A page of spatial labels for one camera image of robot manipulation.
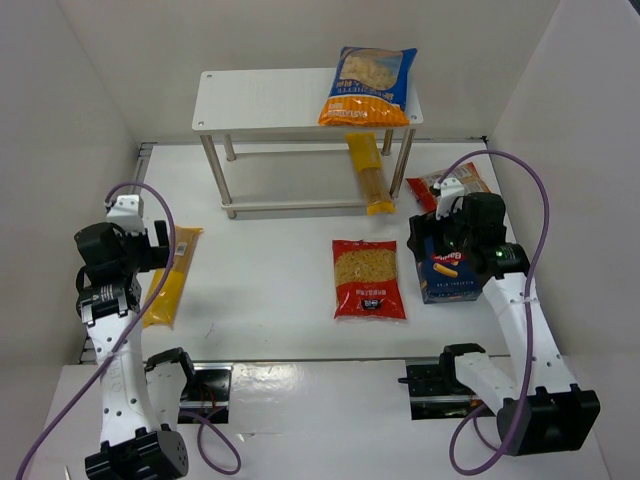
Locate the red fusilli pasta bag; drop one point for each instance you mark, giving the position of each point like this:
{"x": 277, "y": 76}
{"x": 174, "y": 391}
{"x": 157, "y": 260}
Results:
{"x": 366, "y": 280}

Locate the white two-tier metal shelf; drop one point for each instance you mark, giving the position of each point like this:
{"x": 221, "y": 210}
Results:
{"x": 268, "y": 154}

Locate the yellow spaghetti bag clear window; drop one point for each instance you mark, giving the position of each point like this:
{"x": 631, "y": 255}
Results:
{"x": 367, "y": 164}

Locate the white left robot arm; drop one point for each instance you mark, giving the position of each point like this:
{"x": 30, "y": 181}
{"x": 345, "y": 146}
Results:
{"x": 134, "y": 443}

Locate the red macaroni bag with labels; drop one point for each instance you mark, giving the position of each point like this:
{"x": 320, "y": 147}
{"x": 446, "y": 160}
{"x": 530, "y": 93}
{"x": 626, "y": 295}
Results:
{"x": 466, "y": 174}

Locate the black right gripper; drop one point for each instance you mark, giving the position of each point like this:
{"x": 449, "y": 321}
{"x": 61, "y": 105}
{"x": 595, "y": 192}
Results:
{"x": 422, "y": 238}

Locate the blue orange pasta bag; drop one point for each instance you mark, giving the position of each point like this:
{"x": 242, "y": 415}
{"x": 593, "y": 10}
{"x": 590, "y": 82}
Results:
{"x": 369, "y": 89}

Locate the yellow spaghetti bag with barcode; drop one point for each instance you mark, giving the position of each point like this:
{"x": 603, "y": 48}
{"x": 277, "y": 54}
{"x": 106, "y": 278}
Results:
{"x": 163, "y": 309}

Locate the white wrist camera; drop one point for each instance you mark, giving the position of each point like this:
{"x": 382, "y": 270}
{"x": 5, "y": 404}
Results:
{"x": 126, "y": 211}
{"x": 447, "y": 192}

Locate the blue Barilla rigatoni box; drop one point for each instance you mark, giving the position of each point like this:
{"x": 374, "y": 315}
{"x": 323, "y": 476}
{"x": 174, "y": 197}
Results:
{"x": 445, "y": 278}

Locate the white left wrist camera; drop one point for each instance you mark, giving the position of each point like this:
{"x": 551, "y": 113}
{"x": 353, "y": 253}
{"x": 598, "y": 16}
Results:
{"x": 126, "y": 211}

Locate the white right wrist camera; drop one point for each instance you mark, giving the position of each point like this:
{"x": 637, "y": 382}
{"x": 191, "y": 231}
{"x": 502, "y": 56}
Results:
{"x": 447, "y": 192}

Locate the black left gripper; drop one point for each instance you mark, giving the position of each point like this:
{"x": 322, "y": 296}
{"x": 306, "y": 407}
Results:
{"x": 160, "y": 242}

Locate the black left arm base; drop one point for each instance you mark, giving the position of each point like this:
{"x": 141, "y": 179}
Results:
{"x": 176, "y": 386}

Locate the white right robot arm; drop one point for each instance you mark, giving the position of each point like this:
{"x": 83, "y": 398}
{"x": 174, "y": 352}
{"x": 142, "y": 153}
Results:
{"x": 543, "y": 410}

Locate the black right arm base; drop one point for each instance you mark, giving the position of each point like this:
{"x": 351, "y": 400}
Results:
{"x": 430, "y": 397}

